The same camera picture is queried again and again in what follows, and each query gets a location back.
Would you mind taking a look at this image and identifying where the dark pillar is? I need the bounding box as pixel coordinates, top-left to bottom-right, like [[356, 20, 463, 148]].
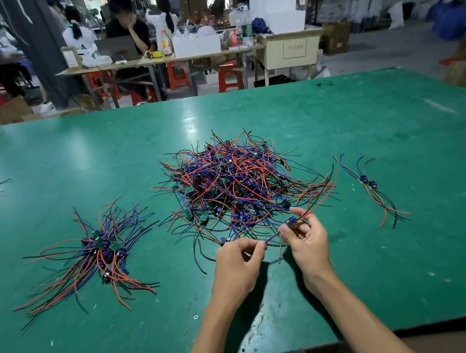
[[0, 0, 81, 115]]

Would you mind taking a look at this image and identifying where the dark blue bag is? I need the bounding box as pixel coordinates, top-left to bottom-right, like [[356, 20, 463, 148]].
[[249, 15, 272, 38]]

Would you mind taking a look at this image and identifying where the person's left hand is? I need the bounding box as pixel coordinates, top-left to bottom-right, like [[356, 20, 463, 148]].
[[202, 233, 277, 317]]

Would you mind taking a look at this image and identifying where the long wooden work table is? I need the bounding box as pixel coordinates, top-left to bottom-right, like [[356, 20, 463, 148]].
[[55, 23, 333, 119]]

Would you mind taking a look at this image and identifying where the grey laptop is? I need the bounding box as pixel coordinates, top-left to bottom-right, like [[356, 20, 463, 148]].
[[95, 33, 141, 66]]

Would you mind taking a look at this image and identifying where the row of white containers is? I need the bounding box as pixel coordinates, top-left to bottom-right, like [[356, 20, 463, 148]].
[[170, 22, 224, 61]]

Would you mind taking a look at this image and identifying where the cream cabinet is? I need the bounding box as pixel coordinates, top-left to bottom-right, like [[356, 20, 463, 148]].
[[249, 26, 331, 88]]

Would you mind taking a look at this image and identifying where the person's right hand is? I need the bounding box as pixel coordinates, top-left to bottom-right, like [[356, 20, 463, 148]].
[[275, 203, 337, 286]]

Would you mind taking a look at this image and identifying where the pile of wires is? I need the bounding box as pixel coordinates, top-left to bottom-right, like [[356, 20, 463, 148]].
[[147, 113, 352, 280]]

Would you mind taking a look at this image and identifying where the person's right forearm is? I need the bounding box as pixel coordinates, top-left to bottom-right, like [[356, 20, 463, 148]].
[[303, 252, 422, 353]]

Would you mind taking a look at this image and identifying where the heap of blue bags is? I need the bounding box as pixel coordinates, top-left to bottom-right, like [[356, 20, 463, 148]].
[[427, 0, 466, 43]]

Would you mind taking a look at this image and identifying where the stack of white boxes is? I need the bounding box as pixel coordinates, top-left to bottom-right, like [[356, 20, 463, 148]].
[[247, 0, 309, 39]]

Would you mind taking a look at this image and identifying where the small wire bundle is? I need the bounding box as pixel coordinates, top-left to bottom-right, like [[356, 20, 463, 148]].
[[335, 147, 400, 234]]

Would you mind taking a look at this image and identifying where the brown cardboard box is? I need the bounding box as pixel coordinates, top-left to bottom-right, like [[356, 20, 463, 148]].
[[317, 19, 356, 56]]

